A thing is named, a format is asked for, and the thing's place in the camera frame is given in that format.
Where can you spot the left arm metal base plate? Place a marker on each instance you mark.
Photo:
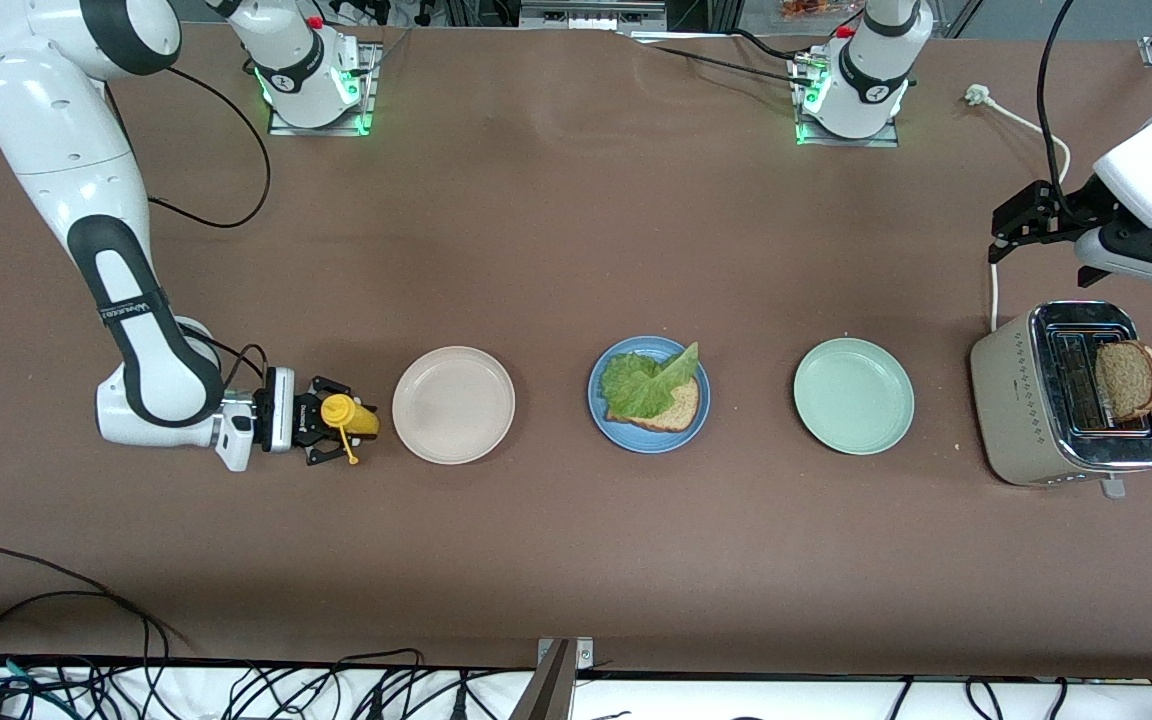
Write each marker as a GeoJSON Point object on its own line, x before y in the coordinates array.
{"type": "Point", "coordinates": [851, 142]}

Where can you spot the brown bread slice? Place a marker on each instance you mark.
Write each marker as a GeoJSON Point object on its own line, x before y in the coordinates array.
{"type": "Point", "coordinates": [1131, 382]}
{"type": "Point", "coordinates": [681, 410]}

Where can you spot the pale beige round plate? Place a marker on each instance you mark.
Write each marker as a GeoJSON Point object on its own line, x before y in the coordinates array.
{"type": "Point", "coordinates": [453, 410]}

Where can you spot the aluminium camera post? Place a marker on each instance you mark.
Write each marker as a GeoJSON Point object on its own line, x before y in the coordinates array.
{"type": "Point", "coordinates": [551, 690]}

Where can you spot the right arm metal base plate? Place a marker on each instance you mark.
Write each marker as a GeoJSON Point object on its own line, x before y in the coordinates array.
{"type": "Point", "coordinates": [372, 95]}

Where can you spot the blue round plate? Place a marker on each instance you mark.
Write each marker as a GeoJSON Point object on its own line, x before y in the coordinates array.
{"type": "Point", "coordinates": [606, 435]}

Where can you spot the yellow mustard squeeze bottle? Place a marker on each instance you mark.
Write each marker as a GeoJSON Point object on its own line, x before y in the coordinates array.
{"type": "Point", "coordinates": [361, 420]}

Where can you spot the mint green round plate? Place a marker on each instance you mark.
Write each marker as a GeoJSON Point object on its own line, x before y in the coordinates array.
{"type": "Point", "coordinates": [854, 397]}

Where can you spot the black power plug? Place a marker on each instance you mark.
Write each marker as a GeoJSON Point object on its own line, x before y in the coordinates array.
{"type": "Point", "coordinates": [458, 702]}
{"type": "Point", "coordinates": [373, 705]}

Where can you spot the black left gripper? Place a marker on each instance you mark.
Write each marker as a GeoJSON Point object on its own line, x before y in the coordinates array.
{"type": "Point", "coordinates": [1078, 207]}

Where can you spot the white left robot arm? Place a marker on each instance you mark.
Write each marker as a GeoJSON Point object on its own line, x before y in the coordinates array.
{"type": "Point", "coordinates": [871, 90]}

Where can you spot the silver two-slot toaster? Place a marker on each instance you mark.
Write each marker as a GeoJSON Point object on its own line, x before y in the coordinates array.
{"type": "Point", "coordinates": [1011, 420]}

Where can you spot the grey metal box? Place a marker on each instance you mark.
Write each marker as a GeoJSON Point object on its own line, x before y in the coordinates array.
{"type": "Point", "coordinates": [591, 15]}

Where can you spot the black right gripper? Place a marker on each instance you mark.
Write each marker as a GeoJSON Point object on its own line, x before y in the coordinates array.
{"type": "Point", "coordinates": [305, 422]}

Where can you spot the orange snack packet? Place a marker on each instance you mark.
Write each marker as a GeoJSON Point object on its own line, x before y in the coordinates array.
{"type": "Point", "coordinates": [806, 8]}

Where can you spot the green lettuce leaf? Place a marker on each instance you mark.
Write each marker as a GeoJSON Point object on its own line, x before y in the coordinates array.
{"type": "Point", "coordinates": [641, 385]}

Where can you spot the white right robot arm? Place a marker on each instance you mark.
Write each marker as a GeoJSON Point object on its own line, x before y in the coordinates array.
{"type": "Point", "coordinates": [56, 130]}

